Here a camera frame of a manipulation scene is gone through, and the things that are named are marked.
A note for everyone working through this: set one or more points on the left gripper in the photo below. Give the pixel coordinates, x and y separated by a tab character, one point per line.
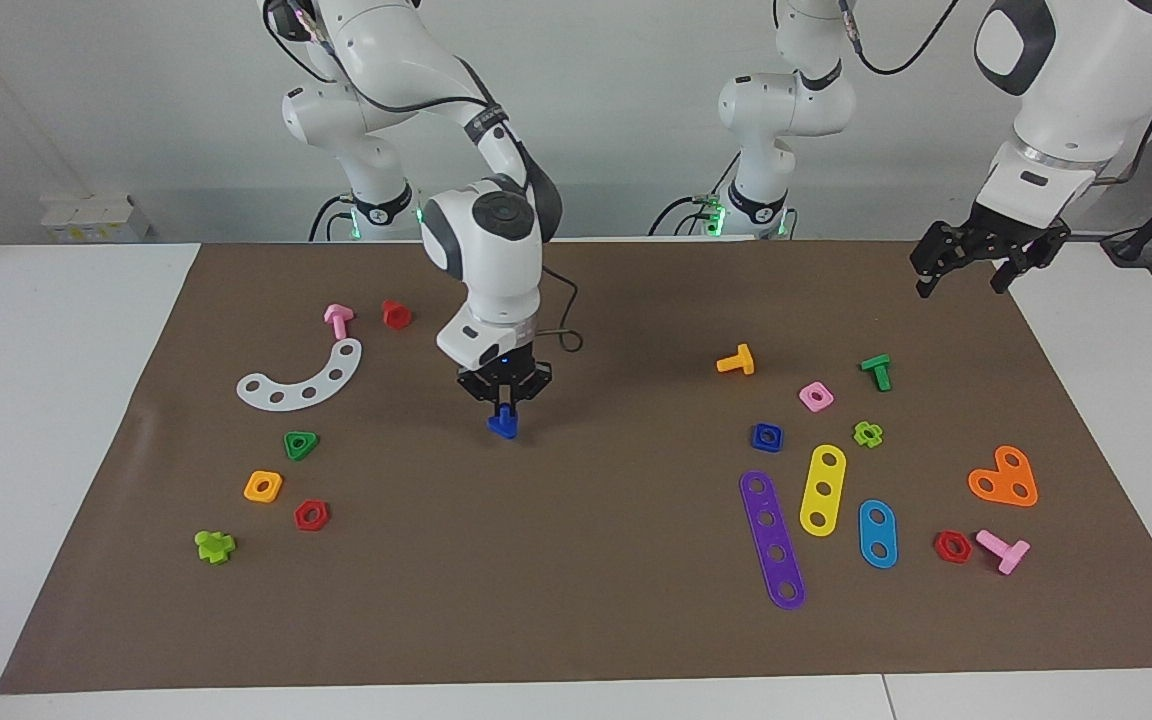
1016	232

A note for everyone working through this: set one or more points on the blue plastic screw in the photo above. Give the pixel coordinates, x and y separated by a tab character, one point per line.
503	424

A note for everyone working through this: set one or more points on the pink plastic screw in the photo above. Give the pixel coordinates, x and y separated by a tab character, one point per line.
338	320
1005	551

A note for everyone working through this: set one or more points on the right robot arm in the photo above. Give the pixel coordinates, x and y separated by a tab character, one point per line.
486	260

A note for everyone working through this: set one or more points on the green triangular plastic nut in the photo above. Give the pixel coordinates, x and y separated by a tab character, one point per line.
301	444

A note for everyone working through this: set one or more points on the pink square plastic nut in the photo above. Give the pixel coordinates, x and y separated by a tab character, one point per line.
816	397

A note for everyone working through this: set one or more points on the red hexagonal plastic nut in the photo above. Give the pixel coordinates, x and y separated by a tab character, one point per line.
312	515
952	546

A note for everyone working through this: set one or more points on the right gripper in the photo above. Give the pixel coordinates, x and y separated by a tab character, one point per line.
504	358

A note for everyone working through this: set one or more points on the lime green flower nut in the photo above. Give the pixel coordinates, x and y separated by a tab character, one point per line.
868	434

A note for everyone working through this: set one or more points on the white box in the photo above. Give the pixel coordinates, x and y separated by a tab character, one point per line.
96	218

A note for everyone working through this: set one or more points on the lime green plastic screw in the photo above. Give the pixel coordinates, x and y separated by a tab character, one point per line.
215	546

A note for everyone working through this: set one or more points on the yellow perforated plastic plate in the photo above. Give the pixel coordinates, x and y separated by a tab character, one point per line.
823	489

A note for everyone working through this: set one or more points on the orange heart-shaped perforated plate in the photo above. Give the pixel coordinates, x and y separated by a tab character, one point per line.
1004	480

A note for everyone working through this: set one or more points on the blue square plastic nut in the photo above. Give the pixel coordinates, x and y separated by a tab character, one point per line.
766	436

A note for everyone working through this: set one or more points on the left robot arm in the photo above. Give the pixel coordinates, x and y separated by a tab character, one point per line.
1086	90

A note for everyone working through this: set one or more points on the purple long perforated plate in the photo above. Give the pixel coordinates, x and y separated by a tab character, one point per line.
772	540

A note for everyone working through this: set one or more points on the orange plastic screw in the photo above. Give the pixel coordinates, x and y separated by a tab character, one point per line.
738	360

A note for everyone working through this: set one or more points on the red plastic screw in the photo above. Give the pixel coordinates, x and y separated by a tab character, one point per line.
396	314

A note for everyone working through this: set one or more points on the blue perforated plastic plate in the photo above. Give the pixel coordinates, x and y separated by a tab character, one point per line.
877	533

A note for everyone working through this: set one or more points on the orange square plastic nut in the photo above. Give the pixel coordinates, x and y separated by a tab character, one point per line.
263	486

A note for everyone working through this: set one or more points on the white curved perforated plate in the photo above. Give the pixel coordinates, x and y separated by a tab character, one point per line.
308	384

